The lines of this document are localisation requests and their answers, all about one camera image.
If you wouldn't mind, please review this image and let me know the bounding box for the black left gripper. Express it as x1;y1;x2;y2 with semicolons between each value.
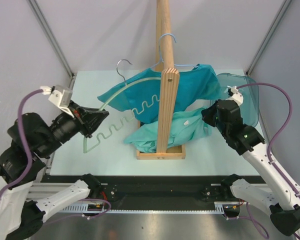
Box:
38;98;111;156

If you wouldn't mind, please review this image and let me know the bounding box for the light teal t shirt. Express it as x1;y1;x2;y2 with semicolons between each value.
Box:
123;106;213;154

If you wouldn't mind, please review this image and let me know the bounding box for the pale green plastic hanger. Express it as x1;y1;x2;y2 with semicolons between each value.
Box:
83;59;160;154

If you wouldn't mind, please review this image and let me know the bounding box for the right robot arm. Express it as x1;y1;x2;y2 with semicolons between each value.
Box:
201;99;300;236

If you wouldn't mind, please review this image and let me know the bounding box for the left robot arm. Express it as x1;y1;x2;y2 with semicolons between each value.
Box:
0;102;109;240

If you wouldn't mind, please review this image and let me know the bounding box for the dark teal t shirt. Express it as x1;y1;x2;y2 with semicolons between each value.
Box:
97;64;221;124

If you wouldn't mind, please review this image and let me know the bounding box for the translucent teal plastic bin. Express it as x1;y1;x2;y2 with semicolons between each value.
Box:
217;73;259;127

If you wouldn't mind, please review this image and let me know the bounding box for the wooden clothes rack stand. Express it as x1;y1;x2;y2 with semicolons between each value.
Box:
136;0;186;160

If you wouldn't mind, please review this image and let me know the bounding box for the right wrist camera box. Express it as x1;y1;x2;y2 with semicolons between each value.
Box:
226;86;244;106

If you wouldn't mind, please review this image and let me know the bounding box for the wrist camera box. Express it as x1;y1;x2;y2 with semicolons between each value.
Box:
226;86;244;106
39;85;74;118

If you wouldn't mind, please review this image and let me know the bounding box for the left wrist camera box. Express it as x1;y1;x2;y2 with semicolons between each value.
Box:
39;85;74;118

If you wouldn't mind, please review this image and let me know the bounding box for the light blue wire hanger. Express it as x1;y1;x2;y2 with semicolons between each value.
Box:
151;32;196;69

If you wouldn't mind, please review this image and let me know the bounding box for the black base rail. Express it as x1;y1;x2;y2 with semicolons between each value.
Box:
34;174;266;211

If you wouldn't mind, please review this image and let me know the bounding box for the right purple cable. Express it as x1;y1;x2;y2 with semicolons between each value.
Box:
224;83;300;238

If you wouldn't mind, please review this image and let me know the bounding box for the purple cable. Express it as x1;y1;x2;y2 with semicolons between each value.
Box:
0;86;113;230
224;83;300;238

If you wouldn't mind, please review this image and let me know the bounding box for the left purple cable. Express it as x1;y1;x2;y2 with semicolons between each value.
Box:
0;86;113;230

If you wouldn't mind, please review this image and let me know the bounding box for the white slotted cable duct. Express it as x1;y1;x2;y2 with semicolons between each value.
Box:
60;202;239;215

